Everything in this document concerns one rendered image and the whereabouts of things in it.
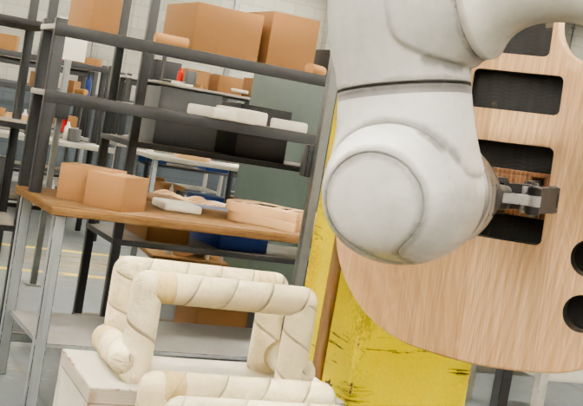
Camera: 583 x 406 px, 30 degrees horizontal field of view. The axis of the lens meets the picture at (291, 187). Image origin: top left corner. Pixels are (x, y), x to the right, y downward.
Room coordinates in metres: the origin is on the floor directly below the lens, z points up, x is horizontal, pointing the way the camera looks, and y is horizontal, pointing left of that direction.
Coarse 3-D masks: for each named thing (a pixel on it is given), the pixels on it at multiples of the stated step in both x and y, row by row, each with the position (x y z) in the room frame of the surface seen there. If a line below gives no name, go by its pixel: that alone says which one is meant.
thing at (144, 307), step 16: (144, 288) 1.05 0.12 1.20; (128, 304) 1.06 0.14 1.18; (144, 304) 1.05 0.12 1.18; (160, 304) 1.06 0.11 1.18; (128, 320) 1.05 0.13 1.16; (144, 320) 1.05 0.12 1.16; (128, 336) 1.05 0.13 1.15; (144, 336) 1.05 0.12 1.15; (144, 352) 1.05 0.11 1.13; (144, 368) 1.05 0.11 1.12
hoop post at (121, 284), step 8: (112, 272) 1.14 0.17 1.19; (120, 272) 1.12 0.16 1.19; (112, 280) 1.13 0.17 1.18; (120, 280) 1.12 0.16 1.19; (128, 280) 1.12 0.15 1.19; (112, 288) 1.13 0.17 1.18; (120, 288) 1.12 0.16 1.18; (128, 288) 1.12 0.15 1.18; (112, 296) 1.13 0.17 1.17; (120, 296) 1.12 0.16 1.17; (128, 296) 1.12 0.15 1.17; (112, 304) 1.13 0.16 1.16; (120, 304) 1.12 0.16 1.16; (112, 312) 1.13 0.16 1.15; (120, 312) 1.12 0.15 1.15; (104, 320) 1.14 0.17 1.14; (112, 320) 1.12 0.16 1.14; (120, 320) 1.12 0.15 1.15; (120, 328) 1.12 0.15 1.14
